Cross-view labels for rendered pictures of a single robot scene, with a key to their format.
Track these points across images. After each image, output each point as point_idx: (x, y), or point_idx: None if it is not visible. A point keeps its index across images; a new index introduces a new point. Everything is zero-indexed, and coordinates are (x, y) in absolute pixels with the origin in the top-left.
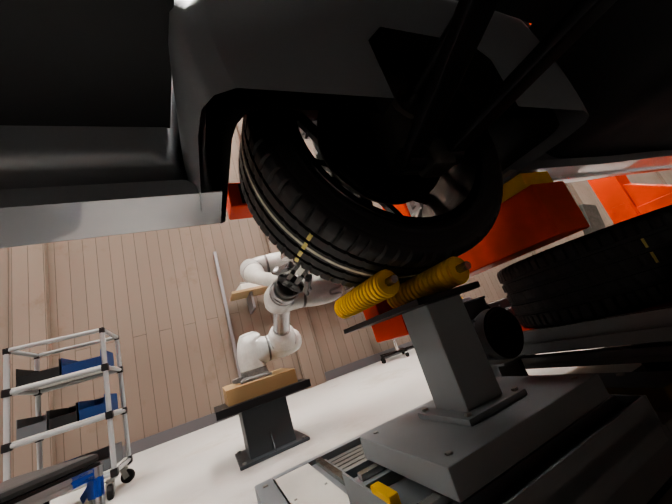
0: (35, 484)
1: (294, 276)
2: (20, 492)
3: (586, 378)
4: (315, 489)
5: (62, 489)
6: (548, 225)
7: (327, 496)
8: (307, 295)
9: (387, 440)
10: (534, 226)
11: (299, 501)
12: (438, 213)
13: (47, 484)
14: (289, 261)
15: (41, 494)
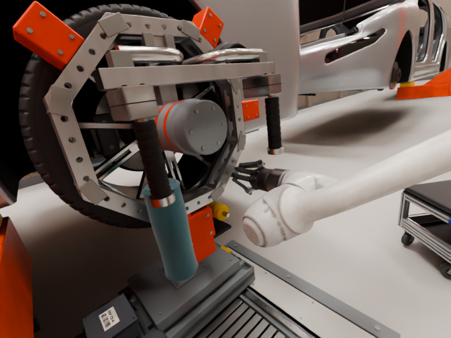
0: (431, 202)
1: (250, 174)
2: (425, 200)
3: (134, 275)
4: (305, 312)
5: (443, 218)
6: (27, 253)
7: (286, 302)
8: (250, 194)
9: (221, 251)
10: (25, 254)
11: (307, 300)
12: (119, 190)
13: (439, 208)
14: (240, 163)
15: (432, 210)
